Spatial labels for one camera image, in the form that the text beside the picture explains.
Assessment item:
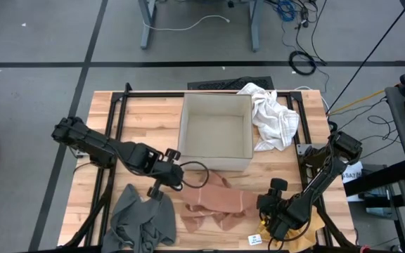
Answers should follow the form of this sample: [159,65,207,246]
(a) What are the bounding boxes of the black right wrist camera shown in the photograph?
[262,195,274,221]

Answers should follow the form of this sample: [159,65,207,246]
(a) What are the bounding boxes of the white checked towel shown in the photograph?
[236,82,300,153]

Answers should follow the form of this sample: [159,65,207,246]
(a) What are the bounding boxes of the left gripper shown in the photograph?
[147,148,185,202]

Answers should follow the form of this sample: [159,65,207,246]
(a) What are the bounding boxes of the black perforated floor grate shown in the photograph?
[187,76,275,91]

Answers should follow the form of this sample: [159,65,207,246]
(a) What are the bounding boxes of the coiled black cable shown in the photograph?
[288,51,318,77]

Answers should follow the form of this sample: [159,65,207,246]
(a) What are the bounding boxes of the white printed paper sheet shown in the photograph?
[341,160,364,184]

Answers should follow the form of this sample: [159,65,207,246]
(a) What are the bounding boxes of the black metal table frame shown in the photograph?
[60,82,360,253]

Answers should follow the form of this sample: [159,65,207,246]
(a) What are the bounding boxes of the blue cable bundle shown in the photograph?
[275,0,297,22]

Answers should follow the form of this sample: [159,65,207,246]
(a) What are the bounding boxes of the black slanted pole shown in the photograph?
[325,0,405,115]

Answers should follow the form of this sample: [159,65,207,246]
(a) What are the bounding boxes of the white floor cable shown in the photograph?
[142,14,231,32]

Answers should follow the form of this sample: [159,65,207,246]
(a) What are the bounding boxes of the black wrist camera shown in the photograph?
[165,163,179,187]
[262,195,274,221]

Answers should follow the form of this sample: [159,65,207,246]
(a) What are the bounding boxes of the black left camera cable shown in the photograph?
[179,160,210,191]

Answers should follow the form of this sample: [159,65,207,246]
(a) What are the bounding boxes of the black side table beam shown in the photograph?
[342,160,405,197]

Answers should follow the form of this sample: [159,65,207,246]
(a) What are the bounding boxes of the pink striped towel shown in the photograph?
[179,171,265,233]

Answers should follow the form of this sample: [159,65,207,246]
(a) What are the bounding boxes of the grey waffle towel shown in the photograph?
[101,183,177,253]

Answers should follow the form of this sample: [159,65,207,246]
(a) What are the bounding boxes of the beige fabric storage box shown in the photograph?
[176,92,255,172]

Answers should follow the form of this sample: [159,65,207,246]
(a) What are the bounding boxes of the yellow towel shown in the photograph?
[257,206,326,253]

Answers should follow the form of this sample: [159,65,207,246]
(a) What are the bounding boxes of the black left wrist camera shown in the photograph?
[165,163,179,187]

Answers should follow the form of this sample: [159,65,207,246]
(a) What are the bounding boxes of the grey desk frame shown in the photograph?
[138,0,265,53]

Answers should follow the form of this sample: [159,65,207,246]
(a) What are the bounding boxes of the yellow cable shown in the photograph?
[328,72,405,116]

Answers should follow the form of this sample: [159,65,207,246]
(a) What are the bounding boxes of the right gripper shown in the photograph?
[257,178,295,242]

